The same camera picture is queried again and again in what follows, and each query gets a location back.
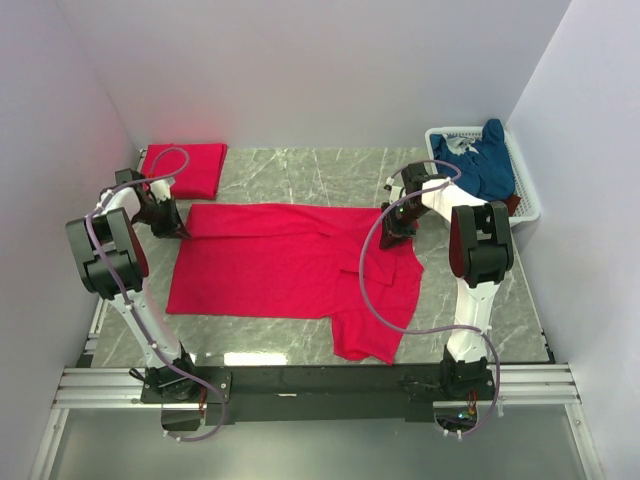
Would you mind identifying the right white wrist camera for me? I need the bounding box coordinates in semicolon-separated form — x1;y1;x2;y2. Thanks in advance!
384;177;405;203

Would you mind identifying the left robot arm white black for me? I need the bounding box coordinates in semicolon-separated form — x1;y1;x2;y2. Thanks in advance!
65;169;203;402

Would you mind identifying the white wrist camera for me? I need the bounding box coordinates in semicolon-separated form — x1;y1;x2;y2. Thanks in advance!
384;177;405;203
149;179;173;203

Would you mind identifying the dark red t-shirt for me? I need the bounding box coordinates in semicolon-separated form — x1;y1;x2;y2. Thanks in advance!
501;194;521;217

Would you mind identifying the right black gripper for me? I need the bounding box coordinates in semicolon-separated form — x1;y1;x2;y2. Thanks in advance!
380;201;430;250

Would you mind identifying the folded red t-shirt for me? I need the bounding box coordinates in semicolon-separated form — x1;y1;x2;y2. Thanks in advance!
141;143;228;200

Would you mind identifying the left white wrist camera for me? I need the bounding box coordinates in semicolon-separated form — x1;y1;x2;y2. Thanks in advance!
149;179;173;203

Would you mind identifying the white plastic basket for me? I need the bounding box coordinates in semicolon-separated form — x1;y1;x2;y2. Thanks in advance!
425;126;541;227

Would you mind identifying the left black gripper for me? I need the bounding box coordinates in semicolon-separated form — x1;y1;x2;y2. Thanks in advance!
132;195;190;240

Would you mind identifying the aluminium rail frame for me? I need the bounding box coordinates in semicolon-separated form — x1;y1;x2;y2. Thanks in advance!
30;303;604;479

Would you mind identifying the blue t-shirt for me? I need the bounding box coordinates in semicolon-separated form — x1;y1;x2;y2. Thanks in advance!
429;119;516;201

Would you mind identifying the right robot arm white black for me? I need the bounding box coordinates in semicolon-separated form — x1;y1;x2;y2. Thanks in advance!
379;162;515;399

